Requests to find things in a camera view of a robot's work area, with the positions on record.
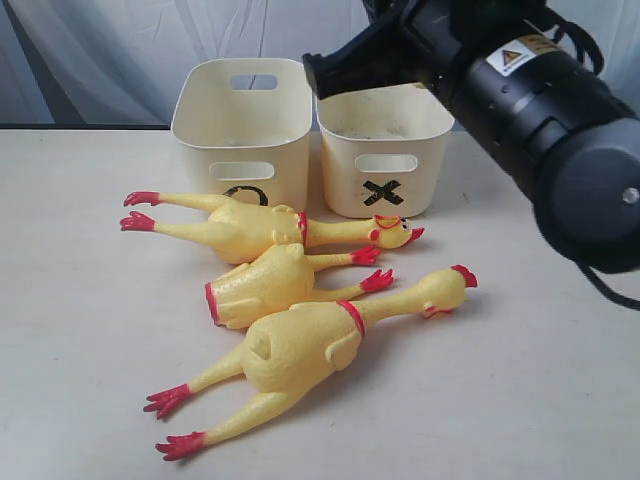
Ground large whole rubber chicken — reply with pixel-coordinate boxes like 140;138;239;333
144;264;478;461

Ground headless rubber chicken body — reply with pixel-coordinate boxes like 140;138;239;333
205;243;394;330

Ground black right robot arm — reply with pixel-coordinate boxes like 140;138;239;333
303;1;639;274

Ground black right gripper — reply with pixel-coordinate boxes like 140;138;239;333
302;1;450;99

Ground cream bin marked circle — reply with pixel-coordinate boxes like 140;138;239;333
171;58;313;210

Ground blue-grey backdrop curtain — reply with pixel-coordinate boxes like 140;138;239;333
0;0;640;133

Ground whole rubber chicken near bins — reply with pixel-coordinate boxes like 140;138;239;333
120;191;425;265

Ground cream bin marked cross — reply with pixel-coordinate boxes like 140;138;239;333
316;84;454;218

